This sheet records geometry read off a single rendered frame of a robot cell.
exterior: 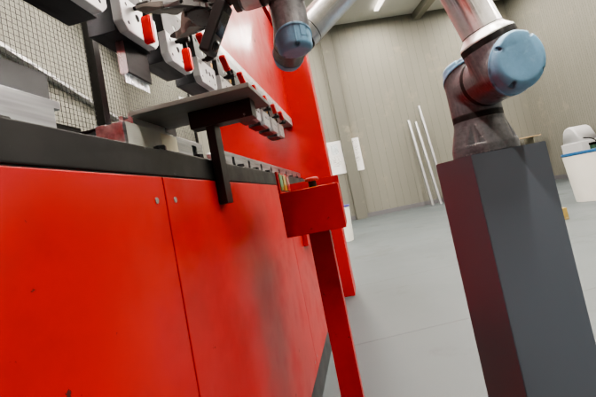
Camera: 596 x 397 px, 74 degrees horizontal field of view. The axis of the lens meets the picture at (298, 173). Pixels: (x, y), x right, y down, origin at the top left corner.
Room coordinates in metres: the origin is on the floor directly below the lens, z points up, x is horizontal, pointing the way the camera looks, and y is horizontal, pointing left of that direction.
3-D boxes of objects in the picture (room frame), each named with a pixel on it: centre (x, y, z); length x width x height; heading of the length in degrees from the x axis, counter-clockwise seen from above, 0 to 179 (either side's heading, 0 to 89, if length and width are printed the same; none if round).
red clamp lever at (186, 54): (1.04, 0.24, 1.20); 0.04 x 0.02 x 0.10; 81
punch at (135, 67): (0.90, 0.33, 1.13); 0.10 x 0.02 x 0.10; 171
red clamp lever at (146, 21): (0.84, 0.27, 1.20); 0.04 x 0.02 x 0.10; 81
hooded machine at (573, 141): (9.75, -6.99, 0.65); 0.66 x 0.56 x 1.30; 6
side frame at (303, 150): (3.17, 0.16, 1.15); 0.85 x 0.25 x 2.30; 81
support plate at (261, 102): (0.88, 0.18, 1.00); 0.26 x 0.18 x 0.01; 81
